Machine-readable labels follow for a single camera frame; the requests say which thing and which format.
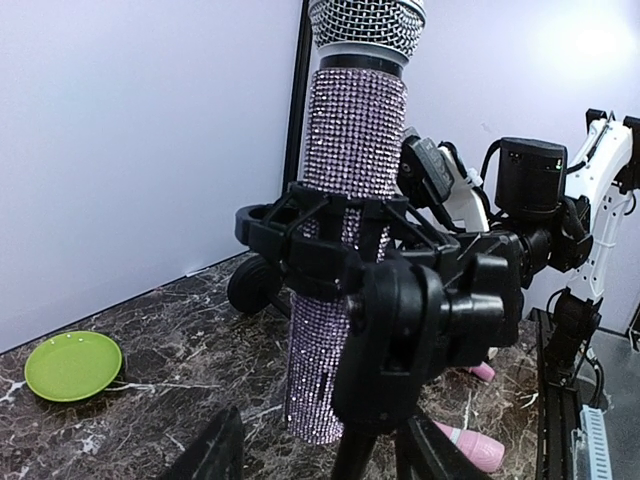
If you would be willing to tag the white cable duct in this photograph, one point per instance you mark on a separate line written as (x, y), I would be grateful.
(593, 425)

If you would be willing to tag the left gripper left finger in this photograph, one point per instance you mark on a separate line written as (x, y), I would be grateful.
(218, 453)

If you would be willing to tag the purple glitter microphone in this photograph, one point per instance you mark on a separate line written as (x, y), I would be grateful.
(357, 107)

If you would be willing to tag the pink microphone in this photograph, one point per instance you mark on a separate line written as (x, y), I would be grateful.
(483, 451)
(483, 371)

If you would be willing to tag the black tripod mic stand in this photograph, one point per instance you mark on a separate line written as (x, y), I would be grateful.
(433, 301)

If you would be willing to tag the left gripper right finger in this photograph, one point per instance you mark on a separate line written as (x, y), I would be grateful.
(429, 454)

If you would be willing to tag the pink microphone front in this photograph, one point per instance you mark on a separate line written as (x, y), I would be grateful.
(483, 451)

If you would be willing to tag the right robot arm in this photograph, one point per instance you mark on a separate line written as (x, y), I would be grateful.
(568, 211)

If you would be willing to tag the black empty mic stand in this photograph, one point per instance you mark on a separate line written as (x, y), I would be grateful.
(254, 285)

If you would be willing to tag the right black frame post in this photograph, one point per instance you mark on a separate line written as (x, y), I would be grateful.
(298, 98)

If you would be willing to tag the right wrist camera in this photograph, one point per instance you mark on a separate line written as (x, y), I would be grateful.
(434, 177)

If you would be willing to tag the green plate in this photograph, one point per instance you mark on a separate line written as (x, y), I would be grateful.
(73, 366)

